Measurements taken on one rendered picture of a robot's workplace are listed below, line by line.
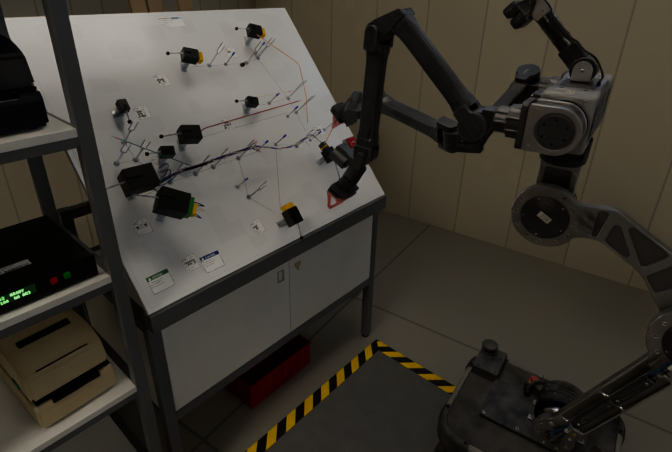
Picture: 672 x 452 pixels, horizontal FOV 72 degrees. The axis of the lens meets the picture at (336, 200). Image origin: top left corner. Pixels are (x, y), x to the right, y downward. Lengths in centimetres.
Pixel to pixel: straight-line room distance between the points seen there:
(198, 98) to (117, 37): 34
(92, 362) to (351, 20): 295
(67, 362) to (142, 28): 117
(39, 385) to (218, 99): 110
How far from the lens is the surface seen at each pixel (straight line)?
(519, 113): 126
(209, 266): 159
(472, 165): 350
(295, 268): 190
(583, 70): 147
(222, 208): 168
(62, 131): 119
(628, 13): 316
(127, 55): 185
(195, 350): 174
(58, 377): 154
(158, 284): 153
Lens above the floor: 177
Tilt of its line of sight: 26 degrees down
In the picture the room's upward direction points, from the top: 1 degrees clockwise
